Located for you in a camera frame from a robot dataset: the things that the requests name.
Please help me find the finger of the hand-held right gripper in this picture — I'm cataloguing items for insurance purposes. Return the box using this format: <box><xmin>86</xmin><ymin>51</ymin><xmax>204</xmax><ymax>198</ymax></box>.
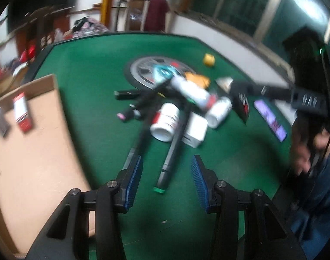
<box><xmin>230</xmin><ymin>81</ymin><xmax>294</xmax><ymax>101</ymax></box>

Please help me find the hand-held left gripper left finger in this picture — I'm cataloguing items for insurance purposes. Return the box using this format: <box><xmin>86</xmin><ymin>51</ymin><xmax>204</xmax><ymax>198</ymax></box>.
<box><xmin>24</xmin><ymin>155</ymin><xmax>143</xmax><ymax>260</ymax></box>

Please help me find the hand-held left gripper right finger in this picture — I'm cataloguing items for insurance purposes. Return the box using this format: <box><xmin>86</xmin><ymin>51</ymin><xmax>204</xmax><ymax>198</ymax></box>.
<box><xmin>191</xmin><ymin>155</ymin><xmax>307</xmax><ymax>260</ymax></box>

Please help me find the black sachet red print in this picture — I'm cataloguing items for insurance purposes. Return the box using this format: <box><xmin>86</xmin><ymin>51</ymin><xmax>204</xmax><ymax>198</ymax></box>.
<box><xmin>230</xmin><ymin>87</ymin><xmax>251</xmax><ymax>125</ymax></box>

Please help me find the black marker green cap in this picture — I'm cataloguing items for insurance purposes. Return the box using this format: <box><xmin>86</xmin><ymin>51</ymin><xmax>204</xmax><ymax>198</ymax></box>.
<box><xmin>153</xmin><ymin>104</ymin><xmax>193</xmax><ymax>195</ymax></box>

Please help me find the clear plastic package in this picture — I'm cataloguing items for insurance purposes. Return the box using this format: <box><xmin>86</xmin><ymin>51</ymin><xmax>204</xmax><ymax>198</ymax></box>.
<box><xmin>215</xmin><ymin>77</ymin><xmax>234</xmax><ymax>91</ymax></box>

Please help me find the white carton box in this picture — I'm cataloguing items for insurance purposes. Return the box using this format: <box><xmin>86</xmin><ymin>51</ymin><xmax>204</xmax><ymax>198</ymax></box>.
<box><xmin>182</xmin><ymin>113</ymin><xmax>208</xmax><ymax>148</ymax></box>

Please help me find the white plastic bottle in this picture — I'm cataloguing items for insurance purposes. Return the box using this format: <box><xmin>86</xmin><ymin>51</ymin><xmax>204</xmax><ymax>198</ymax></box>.
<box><xmin>205</xmin><ymin>97</ymin><xmax>233</xmax><ymax>128</ymax></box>

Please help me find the long black pen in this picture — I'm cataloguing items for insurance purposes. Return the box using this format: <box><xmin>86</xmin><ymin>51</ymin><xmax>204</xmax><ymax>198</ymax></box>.
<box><xmin>123</xmin><ymin>80</ymin><xmax>172</xmax><ymax>168</ymax></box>

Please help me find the white bottle red label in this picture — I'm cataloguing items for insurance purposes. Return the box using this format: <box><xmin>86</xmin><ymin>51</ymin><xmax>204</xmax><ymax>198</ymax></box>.
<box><xmin>149</xmin><ymin>102</ymin><xmax>181</xmax><ymax>142</ymax></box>

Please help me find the black pen pink tip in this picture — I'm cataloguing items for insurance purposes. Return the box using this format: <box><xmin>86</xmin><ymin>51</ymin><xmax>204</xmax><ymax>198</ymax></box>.
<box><xmin>117</xmin><ymin>108</ymin><xmax>144</xmax><ymax>121</ymax></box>

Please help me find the gold foil packet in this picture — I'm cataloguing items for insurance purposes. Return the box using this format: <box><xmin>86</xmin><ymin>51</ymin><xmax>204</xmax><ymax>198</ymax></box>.
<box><xmin>184</xmin><ymin>72</ymin><xmax>211</xmax><ymax>89</ymax></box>

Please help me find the long white tube bottle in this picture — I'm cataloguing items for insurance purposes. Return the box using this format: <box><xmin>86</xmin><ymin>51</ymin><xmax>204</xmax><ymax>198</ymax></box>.
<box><xmin>170</xmin><ymin>76</ymin><xmax>218</xmax><ymax>111</ymax></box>

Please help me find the cardboard box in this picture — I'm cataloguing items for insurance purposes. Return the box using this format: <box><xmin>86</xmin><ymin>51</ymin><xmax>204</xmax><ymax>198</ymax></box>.
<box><xmin>0</xmin><ymin>74</ymin><xmax>96</xmax><ymax>255</ymax></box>

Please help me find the teal cartoon pouch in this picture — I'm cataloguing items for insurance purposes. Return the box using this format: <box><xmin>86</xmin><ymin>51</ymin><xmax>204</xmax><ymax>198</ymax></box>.
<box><xmin>151</xmin><ymin>63</ymin><xmax>179</xmax><ymax>83</ymax></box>

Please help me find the person's right hand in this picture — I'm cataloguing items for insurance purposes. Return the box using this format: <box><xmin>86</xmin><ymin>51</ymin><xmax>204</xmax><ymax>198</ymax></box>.
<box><xmin>290</xmin><ymin>125</ymin><xmax>330</xmax><ymax>176</ymax></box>

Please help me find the wooden framed window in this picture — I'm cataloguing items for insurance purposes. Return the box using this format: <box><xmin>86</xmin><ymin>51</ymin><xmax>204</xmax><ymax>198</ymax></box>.
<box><xmin>191</xmin><ymin>0</ymin><xmax>330</xmax><ymax>68</ymax></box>

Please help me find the red and white box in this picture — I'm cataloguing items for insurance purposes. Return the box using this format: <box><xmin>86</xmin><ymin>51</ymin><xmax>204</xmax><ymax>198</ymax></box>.
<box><xmin>13</xmin><ymin>92</ymin><xmax>33</xmax><ymax>133</ymax></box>

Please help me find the maroon cloth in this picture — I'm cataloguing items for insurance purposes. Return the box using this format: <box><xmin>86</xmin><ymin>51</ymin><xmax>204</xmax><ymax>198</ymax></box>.
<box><xmin>146</xmin><ymin>0</ymin><xmax>169</xmax><ymax>33</ymax></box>

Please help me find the wooden armchair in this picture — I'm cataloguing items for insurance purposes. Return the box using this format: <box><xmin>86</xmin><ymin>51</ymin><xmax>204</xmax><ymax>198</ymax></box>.
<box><xmin>115</xmin><ymin>0</ymin><xmax>155</xmax><ymax>31</ymax></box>

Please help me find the floral fabric bag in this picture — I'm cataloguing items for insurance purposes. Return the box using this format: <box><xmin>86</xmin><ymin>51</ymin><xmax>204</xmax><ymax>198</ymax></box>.
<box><xmin>71</xmin><ymin>16</ymin><xmax>110</xmax><ymax>37</ymax></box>

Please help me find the red plastic bag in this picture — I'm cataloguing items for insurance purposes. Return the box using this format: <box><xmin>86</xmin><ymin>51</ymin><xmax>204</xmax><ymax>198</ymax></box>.
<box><xmin>19</xmin><ymin>43</ymin><xmax>37</xmax><ymax>61</ymax></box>

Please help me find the black television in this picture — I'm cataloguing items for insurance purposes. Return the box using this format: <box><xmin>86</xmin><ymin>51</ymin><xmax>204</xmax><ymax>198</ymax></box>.
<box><xmin>6</xmin><ymin>0</ymin><xmax>76</xmax><ymax>34</ymax></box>

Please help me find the wooden wall shelf unit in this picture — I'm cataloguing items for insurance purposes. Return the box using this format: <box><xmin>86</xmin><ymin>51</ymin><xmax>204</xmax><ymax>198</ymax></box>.
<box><xmin>73</xmin><ymin>0</ymin><xmax>144</xmax><ymax>30</ymax></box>

